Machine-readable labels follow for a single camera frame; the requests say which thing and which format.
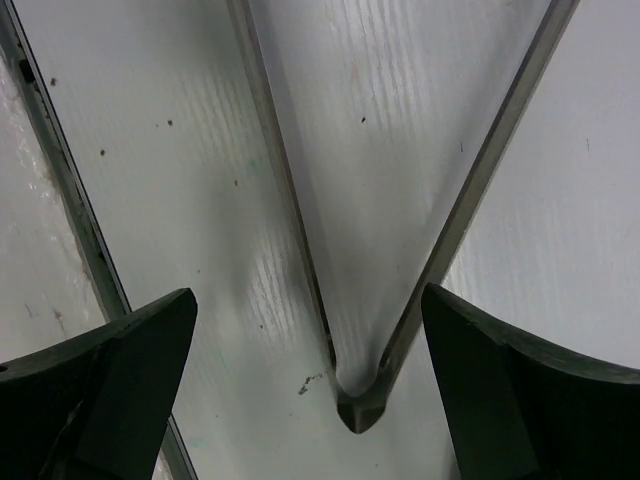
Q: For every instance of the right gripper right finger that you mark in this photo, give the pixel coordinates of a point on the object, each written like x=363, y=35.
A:
x=521, y=407

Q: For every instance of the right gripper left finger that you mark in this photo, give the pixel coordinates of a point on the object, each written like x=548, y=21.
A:
x=96, y=406

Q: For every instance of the metal tongs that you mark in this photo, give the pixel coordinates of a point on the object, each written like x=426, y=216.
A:
x=386, y=121

